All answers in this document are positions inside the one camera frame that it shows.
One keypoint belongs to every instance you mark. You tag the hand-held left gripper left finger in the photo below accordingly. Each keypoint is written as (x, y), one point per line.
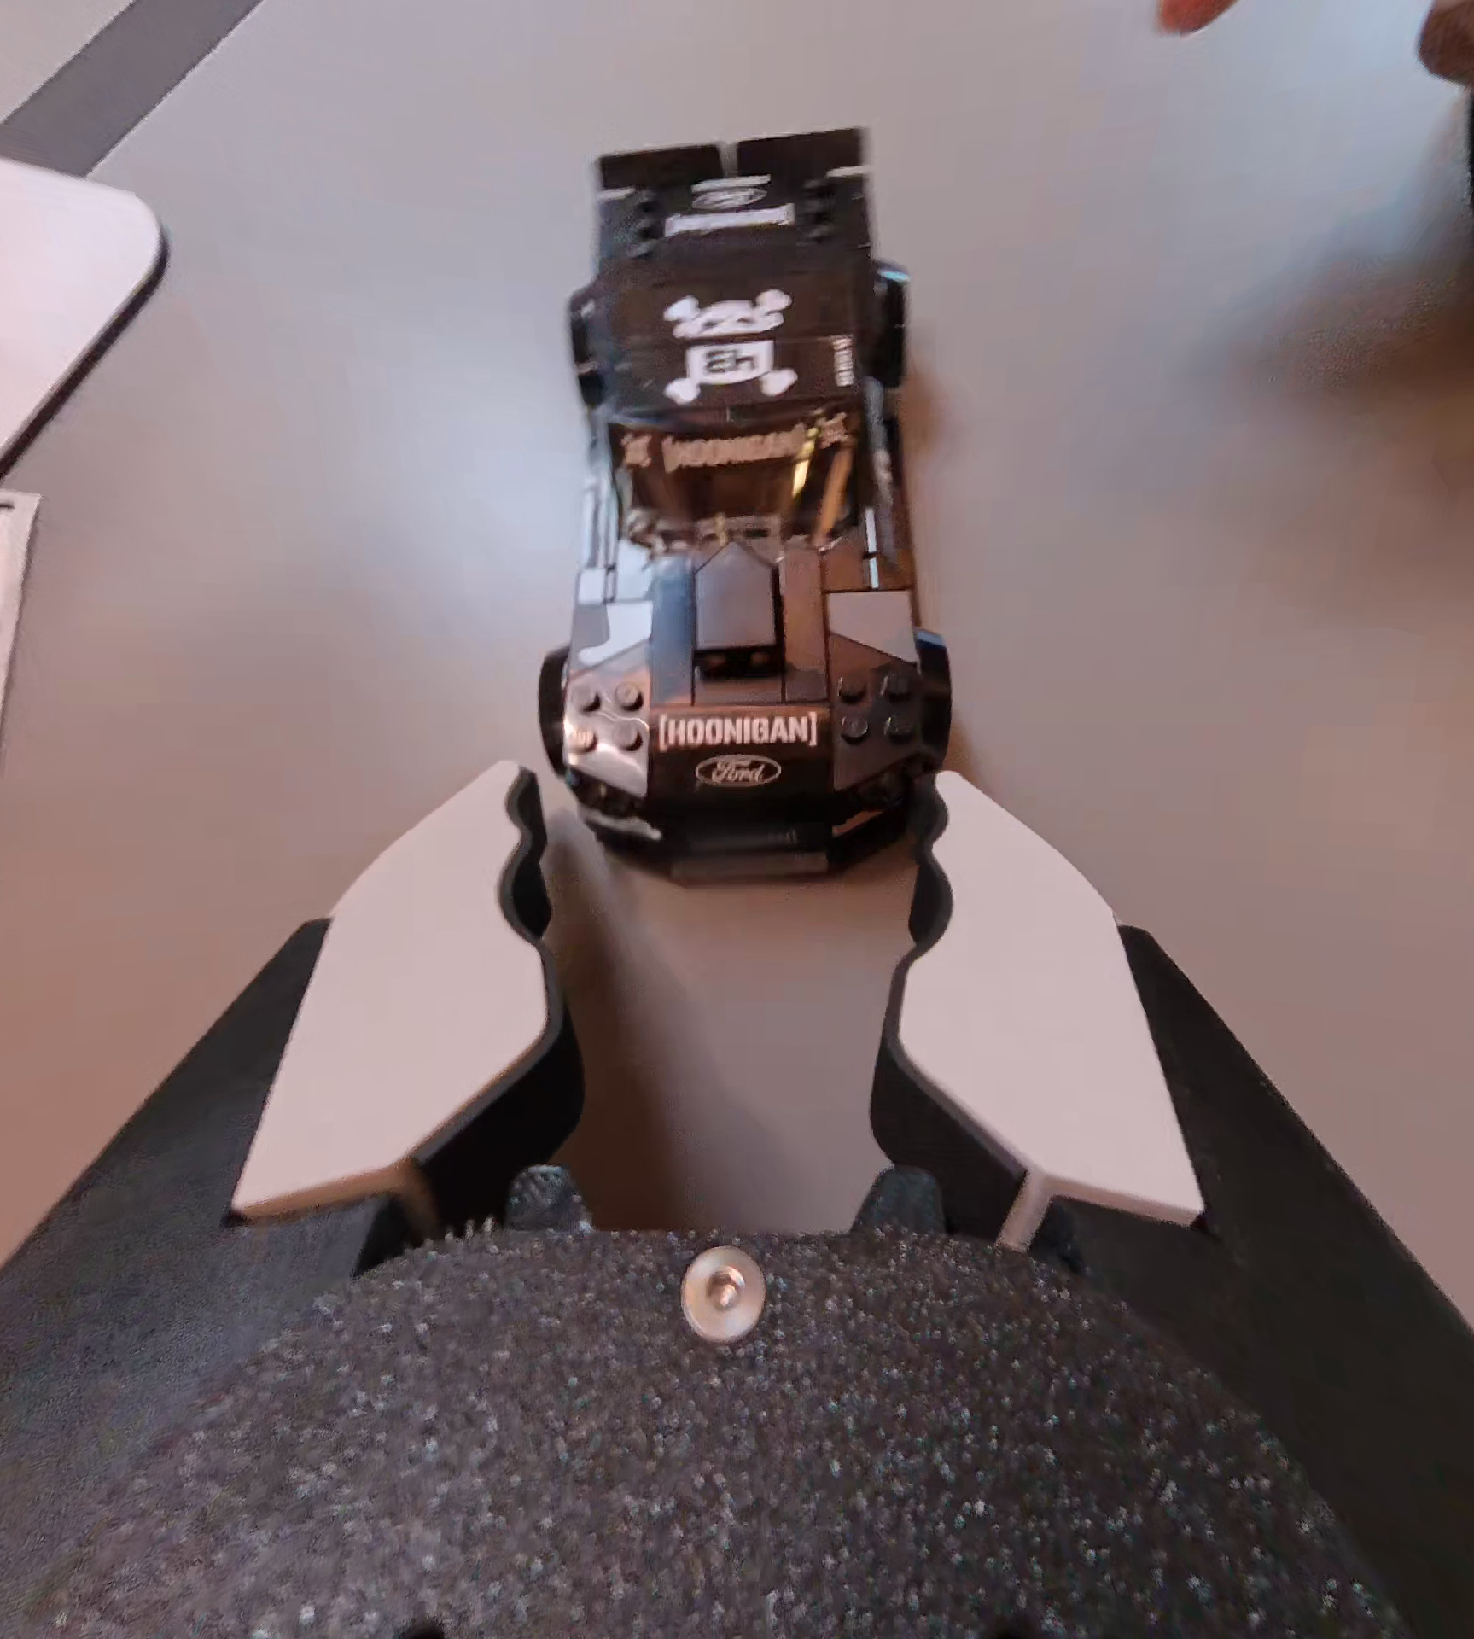
(417, 999)

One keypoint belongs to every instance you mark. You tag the white booklet stand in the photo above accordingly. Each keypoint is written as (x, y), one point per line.
(22, 282)

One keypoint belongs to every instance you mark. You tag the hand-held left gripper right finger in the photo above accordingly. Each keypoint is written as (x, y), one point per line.
(1045, 1025)

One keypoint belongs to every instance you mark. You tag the black lego car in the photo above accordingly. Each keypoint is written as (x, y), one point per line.
(738, 513)

